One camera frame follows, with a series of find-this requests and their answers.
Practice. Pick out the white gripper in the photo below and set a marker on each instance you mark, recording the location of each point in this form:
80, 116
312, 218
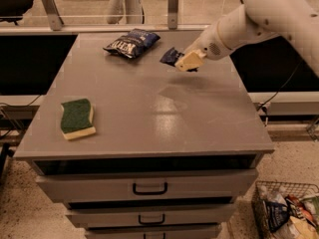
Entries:
206, 41

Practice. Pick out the blue rxbar blueberry wrapper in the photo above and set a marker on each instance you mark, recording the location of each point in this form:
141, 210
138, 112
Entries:
171, 56

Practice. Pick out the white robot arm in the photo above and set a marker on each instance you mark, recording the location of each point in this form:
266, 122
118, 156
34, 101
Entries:
255, 21

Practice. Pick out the blue Kettle chip bag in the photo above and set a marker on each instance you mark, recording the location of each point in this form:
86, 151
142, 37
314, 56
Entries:
133, 44

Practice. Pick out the blue snack bag in basket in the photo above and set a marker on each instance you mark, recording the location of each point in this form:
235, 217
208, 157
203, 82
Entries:
276, 210

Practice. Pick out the red snack bag in basket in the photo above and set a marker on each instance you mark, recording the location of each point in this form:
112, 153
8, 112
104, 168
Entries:
297, 209

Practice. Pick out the yellow snack bag in basket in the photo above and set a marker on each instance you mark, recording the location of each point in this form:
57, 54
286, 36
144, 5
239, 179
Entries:
297, 229

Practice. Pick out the grey drawer cabinet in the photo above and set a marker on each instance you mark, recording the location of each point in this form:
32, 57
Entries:
148, 116

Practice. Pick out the green and yellow sponge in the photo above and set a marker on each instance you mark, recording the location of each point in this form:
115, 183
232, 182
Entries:
77, 119

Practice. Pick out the top grey drawer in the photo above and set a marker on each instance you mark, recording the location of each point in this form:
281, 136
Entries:
147, 186

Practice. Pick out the grey drawer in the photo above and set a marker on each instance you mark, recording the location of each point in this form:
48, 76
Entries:
150, 215
147, 186
200, 231

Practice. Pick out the middle grey drawer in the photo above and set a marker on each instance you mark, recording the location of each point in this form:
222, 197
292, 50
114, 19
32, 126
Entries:
150, 215

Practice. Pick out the black office chair left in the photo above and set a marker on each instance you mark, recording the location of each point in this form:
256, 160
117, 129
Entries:
12, 11

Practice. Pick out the bottom grey drawer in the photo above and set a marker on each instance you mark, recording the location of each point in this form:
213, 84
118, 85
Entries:
200, 231

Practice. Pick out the middle metal bracket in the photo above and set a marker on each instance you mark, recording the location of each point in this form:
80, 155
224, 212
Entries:
172, 11

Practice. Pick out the metal bracket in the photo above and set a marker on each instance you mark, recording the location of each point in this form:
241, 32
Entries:
53, 16
172, 11

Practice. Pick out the left metal bracket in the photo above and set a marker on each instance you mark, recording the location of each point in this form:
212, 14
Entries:
53, 16

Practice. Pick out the black wire basket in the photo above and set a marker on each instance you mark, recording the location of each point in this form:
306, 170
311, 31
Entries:
259, 210

